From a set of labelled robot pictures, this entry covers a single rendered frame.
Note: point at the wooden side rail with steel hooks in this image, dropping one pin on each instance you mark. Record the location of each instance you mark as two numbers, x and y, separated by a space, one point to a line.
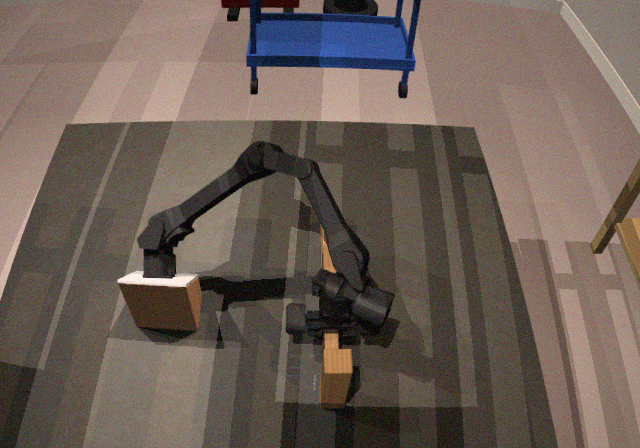
330 336

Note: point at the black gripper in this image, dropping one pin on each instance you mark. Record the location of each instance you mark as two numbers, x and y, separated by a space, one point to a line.
317 320

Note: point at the wooden headboard post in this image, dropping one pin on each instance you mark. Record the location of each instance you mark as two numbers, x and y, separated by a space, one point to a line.
336 372

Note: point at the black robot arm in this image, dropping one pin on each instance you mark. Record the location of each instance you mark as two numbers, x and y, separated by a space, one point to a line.
348 254

